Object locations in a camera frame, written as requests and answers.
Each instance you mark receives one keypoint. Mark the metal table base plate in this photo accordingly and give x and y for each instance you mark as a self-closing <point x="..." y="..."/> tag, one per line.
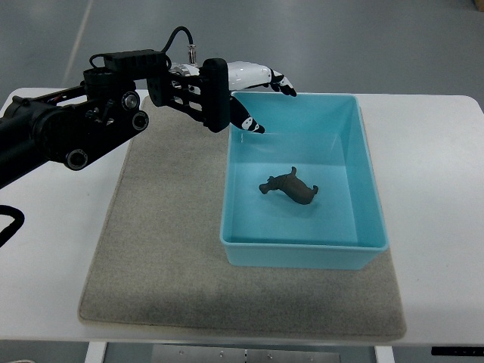
<point x="174" y="353"/>

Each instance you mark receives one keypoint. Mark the blue plastic box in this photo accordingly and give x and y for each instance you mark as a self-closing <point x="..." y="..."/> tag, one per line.
<point x="323" y="136"/>

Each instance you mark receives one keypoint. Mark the black table control panel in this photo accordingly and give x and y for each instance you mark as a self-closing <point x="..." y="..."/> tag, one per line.
<point x="460" y="351"/>

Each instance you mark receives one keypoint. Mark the grey felt mat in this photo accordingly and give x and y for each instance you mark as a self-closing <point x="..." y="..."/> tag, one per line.
<point x="160" y="260"/>

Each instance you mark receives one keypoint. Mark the brown hippo toy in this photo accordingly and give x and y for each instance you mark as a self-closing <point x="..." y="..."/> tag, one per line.
<point x="292" y="186"/>

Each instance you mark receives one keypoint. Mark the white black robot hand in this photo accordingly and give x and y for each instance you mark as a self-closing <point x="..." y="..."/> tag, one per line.
<point x="220" y="108"/>

